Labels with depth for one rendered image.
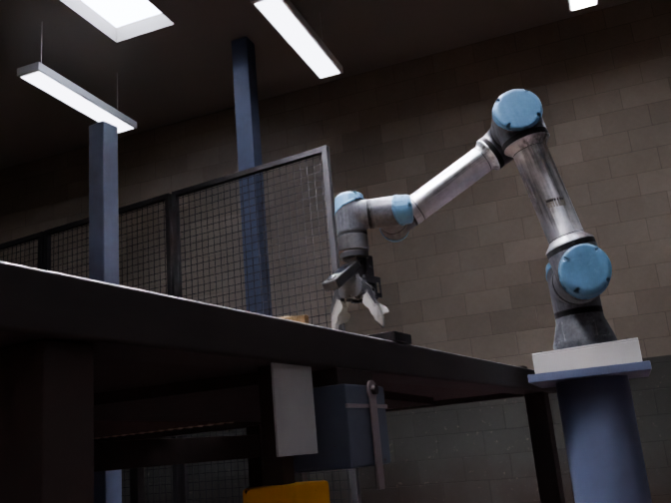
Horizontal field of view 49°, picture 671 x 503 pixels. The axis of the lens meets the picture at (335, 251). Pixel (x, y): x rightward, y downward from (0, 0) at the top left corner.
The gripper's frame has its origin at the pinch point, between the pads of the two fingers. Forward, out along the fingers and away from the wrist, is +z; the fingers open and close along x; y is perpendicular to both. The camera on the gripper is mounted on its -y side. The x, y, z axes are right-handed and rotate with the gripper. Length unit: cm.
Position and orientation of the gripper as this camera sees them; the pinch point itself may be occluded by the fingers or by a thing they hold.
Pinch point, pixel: (356, 332)
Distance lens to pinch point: 178.1
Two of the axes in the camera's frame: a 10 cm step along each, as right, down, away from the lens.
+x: -7.6, 2.3, 6.0
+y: 6.4, 1.5, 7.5
